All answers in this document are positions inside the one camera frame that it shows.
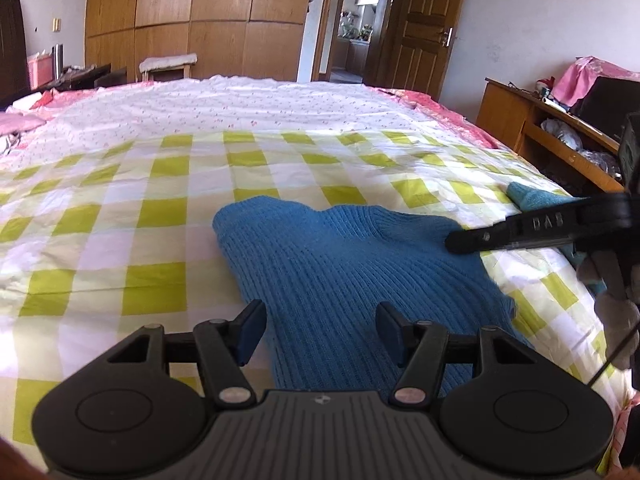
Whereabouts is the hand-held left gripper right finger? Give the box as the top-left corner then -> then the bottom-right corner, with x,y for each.
376,302 -> 538,408

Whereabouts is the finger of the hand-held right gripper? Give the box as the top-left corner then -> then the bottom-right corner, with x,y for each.
446,199 -> 586,255

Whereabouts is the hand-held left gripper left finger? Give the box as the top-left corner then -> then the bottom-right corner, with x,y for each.
106,299 -> 267,408

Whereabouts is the blue knit sweater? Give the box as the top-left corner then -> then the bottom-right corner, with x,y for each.
212,197 -> 536,401

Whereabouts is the person's right hand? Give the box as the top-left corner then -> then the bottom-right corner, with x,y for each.
577,250 -> 640,372

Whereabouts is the teal folded cloth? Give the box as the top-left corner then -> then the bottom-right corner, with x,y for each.
506,181 -> 607,293

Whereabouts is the black television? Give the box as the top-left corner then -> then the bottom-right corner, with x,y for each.
569,77 -> 640,137

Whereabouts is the wooden desk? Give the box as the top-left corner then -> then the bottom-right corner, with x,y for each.
475,77 -> 627,197

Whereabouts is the pink floral cloth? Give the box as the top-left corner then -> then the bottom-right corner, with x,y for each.
549,55 -> 640,109

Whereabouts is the green checkered bedsheet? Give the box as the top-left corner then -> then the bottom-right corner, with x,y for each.
0,130 -> 633,461

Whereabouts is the wooden door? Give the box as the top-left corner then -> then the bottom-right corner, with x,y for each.
381,0 -> 472,104

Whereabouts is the white floral bedsheet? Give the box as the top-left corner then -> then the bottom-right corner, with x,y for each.
0,75 -> 438,171

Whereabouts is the small padded stool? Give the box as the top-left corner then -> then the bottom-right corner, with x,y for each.
138,52 -> 199,81

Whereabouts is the dark nightstand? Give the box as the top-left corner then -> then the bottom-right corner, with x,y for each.
49,62 -> 129,92

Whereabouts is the pink pillow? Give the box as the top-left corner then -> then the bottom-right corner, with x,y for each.
0,111 -> 47,134

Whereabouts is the wooden wardrobe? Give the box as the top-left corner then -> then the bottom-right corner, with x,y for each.
84,0 -> 319,84

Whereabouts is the pink box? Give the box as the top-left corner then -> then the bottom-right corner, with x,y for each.
27,52 -> 55,89

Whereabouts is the dark wooden headboard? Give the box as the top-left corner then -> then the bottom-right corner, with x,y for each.
0,0 -> 29,107

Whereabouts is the black cable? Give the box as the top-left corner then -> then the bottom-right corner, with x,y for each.
586,322 -> 640,390

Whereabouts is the wooden door frame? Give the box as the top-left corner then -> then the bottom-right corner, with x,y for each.
296,0 -> 402,86

